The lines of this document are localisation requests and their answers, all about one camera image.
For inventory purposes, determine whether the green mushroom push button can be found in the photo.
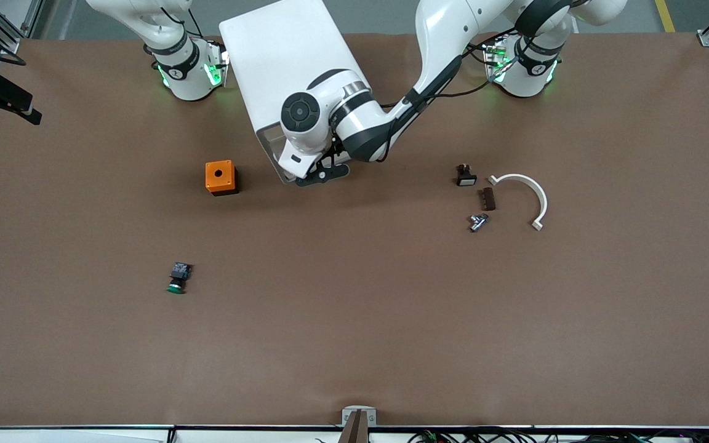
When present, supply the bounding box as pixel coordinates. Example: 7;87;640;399
166;261;194;295

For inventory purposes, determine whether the white curved plastic bracket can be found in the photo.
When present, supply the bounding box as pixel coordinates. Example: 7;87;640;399
487;174;548;232

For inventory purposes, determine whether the black base cable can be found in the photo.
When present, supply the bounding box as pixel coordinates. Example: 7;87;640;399
435;36;519;100

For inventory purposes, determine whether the white edge panel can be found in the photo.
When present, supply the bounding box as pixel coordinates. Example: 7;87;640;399
0;428;174;443

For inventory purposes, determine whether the white base connector box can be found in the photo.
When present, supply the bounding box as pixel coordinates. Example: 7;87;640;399
483;37;510;84
206;39;231;88

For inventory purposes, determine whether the white drawer cabinet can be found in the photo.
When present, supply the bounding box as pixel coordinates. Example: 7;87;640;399
219;0;372;185

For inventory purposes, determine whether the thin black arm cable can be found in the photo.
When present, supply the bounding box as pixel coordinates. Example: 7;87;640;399
167;0;205;41

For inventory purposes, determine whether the black cable bundle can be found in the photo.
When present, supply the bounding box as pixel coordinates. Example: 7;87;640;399
407;428;709;443

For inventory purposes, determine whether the orange button enclosure box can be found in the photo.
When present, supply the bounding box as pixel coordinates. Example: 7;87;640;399
205;159;239;197

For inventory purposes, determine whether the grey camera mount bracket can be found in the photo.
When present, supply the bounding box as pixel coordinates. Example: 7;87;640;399
341;405;378;443

